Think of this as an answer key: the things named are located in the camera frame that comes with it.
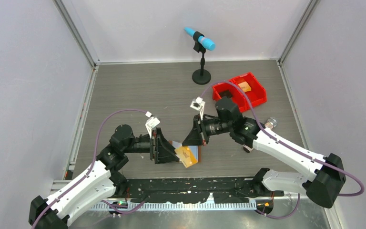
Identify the orange block in bin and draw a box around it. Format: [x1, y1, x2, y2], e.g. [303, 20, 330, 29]
[238, 81, 252, 93]

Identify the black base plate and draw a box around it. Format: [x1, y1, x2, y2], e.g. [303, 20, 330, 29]
[96, 177, 285, 205]

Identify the glitter tube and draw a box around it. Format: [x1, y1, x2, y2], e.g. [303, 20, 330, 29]
[243, 117, 278, 154]

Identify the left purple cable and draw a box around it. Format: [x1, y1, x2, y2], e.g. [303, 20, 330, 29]
[30, 109, 152, 229]

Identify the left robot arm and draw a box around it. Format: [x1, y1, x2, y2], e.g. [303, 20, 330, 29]
[28, 125, 179, 229]

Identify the red bin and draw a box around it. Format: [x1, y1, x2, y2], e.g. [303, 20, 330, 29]
[212, 83, 250, 112]
[230, 72, 267, 107]

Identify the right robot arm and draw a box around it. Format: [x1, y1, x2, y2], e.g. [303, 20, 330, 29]
[182, 97, 346, 208]

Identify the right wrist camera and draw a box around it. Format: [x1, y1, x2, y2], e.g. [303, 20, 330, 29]
[190, 96, 205, 120]

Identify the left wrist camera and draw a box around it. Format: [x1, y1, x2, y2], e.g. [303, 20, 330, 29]
[145, 111, 161, 139]

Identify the black microphone stand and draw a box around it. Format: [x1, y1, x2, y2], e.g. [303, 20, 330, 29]
[192, 31, 211, 85]

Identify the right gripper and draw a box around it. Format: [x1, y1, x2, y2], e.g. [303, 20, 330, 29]
[183, 113, 233, 146]

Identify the blue microphone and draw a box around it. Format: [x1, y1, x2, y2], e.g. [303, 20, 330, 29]
[184, 27, 215, 52]

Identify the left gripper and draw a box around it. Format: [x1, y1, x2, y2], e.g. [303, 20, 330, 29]
[122, 127, 179, 163]

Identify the left red bin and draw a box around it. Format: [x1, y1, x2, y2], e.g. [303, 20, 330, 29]
[212, 83, 250, 112]

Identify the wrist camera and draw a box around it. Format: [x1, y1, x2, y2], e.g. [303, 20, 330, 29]
[145, 111, 161, 139]
[190, 96, 205, 120]

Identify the right red bin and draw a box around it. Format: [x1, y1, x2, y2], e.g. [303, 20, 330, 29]
[230, 72, 267, 107]

